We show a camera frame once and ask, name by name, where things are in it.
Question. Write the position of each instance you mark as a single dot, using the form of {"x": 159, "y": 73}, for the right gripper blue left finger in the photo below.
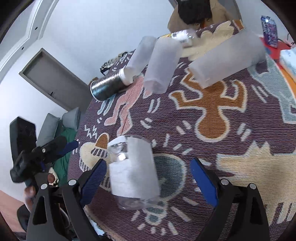
{"x": 90, "y": 181}

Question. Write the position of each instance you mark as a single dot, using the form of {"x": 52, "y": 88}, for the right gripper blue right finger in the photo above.
{"x": 205, "y": 181}

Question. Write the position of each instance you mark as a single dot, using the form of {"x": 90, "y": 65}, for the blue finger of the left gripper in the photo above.
{"x": 69, "y": 147}
{"x": 52, "y": 150}

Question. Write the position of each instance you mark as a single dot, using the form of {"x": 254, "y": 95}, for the clear plastic cup white label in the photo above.
{"x": 132, "y": 172}

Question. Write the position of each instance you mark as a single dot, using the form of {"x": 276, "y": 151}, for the dark patterned paper cup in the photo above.
{"x": 107, "y": 86}

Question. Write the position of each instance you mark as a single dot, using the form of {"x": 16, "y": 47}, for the frosted plastic cup far left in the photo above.
{"x": 139, "y": 60}

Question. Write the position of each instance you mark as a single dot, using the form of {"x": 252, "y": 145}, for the frosted plastic cup middle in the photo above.
{"x": 162, "y": 65}

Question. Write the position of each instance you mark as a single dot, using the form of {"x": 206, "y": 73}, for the large frosted plastic cup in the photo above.
{"x": 233, "y": 55}

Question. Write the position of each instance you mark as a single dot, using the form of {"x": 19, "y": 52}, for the person's left hand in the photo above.
{"x": 31, "y": 190}

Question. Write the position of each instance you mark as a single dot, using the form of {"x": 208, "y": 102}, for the green cloth on sofa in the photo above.
{"x": 60, "y": 166}

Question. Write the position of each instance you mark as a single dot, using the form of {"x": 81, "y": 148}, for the grey sofa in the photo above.
{"x": 65, "y": 126}

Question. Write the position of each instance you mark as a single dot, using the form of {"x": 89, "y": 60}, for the purple patterned woven blanket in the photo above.
{"x": 242, "y": 128}

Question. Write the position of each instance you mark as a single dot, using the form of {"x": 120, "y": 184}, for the grey side door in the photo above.
{"x": 55, "y": 81}

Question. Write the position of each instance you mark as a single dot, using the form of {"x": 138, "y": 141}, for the small clear jar silver label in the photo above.
{"x": 185, "y": 37}

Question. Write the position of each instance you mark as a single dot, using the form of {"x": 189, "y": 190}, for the white tissue box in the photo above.
{"x": 288, "y": 61}

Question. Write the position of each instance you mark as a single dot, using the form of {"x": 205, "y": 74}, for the purple drink can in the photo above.
{"x": 270, "y": 33}

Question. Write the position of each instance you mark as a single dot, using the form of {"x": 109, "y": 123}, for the black garment on chair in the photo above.
{"x": 194, "y": 11}

